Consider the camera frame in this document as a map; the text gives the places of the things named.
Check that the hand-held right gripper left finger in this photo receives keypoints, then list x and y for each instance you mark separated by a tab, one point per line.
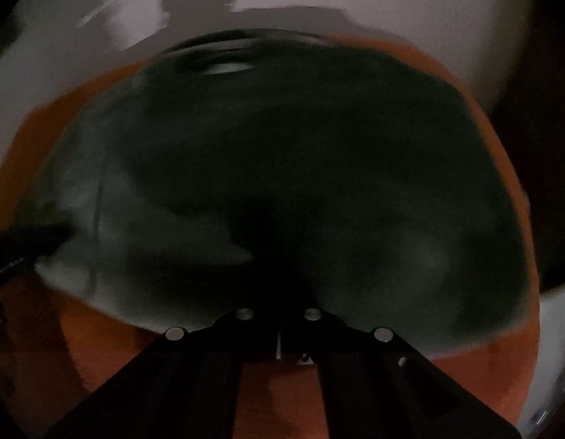
259	338

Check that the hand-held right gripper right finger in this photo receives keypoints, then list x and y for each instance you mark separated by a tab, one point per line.
300	338

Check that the green fleece jacket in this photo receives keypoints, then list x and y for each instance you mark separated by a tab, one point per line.
309	169

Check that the orange blanket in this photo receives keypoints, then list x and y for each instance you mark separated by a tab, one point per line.
469	375

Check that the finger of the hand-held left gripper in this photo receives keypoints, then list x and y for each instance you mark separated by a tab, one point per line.
35	238

